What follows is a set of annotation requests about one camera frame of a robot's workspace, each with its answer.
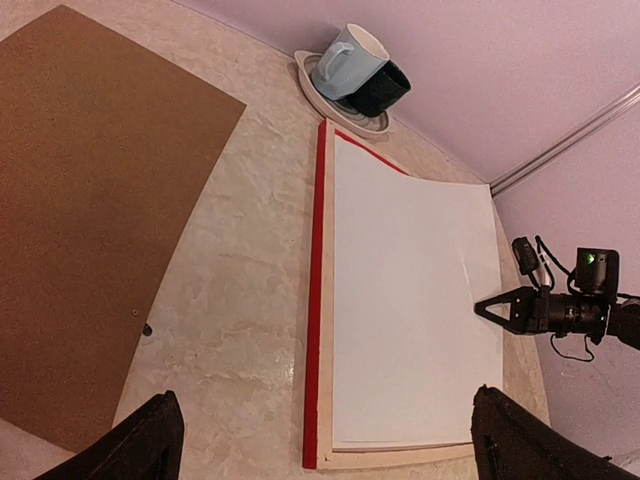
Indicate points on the light blue mug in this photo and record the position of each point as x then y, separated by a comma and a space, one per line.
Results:
354, 57

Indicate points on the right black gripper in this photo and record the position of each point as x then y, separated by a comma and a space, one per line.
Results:
592, 291

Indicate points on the white plate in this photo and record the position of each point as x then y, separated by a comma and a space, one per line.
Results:
357, 123

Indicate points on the brown backing board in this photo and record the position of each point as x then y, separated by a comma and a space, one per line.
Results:
105, 150

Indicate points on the dark green mug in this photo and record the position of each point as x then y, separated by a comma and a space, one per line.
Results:
382, 90

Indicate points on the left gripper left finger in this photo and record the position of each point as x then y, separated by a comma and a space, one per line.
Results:
147, 444

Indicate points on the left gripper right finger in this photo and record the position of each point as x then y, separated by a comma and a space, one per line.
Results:
511, 443

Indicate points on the red and wood picture frame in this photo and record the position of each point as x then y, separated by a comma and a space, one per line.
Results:
317, 448

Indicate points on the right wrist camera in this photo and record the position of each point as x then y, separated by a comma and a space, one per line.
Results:
525, 256

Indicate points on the red and dark photo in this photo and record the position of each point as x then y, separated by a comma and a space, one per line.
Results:
412, 258

